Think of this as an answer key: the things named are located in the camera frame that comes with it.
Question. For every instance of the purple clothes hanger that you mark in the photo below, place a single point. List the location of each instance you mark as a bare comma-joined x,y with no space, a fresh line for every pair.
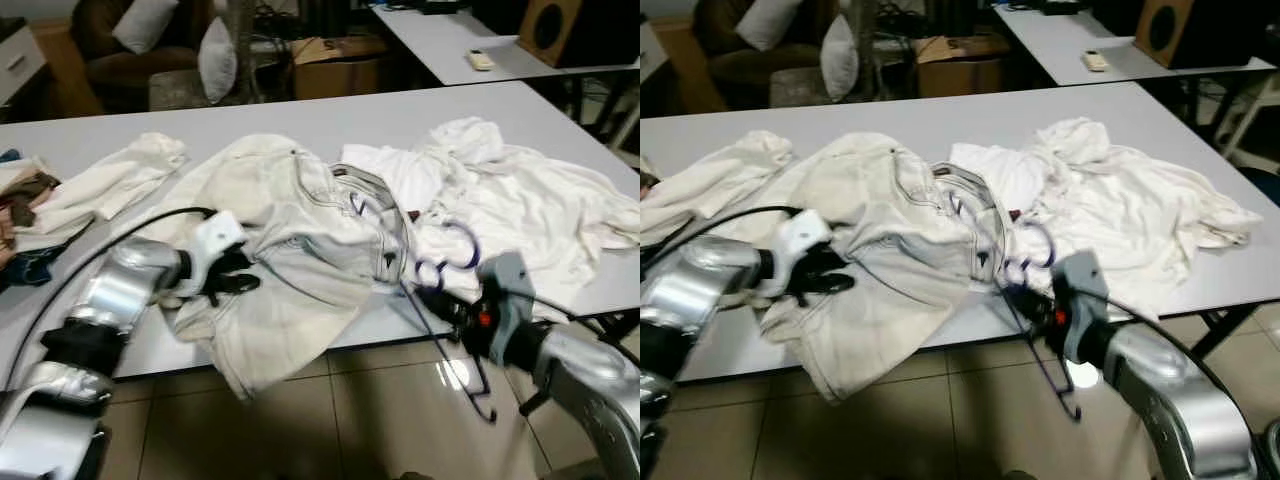
476,248
1053,245

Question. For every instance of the cream denim trousers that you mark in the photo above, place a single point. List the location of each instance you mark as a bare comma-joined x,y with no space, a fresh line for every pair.
890,230
290,230

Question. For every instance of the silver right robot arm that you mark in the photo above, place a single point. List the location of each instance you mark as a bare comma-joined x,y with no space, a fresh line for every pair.
1170,390
590,380

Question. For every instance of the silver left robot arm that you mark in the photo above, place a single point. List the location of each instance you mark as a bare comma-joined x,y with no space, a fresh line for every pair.
120,285
690,290

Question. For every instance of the crumpled white shirt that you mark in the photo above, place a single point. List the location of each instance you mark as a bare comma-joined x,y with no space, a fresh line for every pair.
530,210
1130,210

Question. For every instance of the small cream garment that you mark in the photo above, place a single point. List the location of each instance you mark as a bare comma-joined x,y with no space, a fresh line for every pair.
710,185
110,180

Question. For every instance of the blue denim garment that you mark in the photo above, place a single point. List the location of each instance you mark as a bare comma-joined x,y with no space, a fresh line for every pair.
28,270

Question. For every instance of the white square pillow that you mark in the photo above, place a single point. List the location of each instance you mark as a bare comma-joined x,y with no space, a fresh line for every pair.
840,58
217,60
765,22
145,22

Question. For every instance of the open cardboard box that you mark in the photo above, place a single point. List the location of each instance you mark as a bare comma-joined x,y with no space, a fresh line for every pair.
960,75
340,78

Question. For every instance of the brown sofa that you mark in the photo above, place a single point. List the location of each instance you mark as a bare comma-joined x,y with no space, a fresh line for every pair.
130,68
750,68

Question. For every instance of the brown folded cloth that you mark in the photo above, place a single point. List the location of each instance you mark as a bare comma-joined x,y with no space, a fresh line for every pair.
25,195

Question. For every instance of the brown wooden cabinet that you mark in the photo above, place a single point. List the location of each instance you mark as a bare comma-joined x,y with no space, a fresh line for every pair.
70,75
695,75

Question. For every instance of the white remote control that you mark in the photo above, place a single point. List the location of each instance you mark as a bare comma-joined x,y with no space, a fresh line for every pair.
482,60
1096,60

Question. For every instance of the white drawer cabinet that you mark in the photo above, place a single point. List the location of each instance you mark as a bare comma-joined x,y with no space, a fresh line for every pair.
650,55
20,65

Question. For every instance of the flat black device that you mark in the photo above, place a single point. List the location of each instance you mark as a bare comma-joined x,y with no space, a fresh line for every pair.
1062,6
445,6

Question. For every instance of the wooden speaker with black cone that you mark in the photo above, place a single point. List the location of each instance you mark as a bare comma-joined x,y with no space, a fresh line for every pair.
600,30
1220,30

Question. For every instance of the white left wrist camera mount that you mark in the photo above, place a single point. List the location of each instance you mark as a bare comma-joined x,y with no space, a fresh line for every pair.
803,235
215,240

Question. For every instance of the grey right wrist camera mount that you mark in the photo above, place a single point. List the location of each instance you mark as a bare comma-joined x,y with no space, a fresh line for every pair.
1080,298
508,300

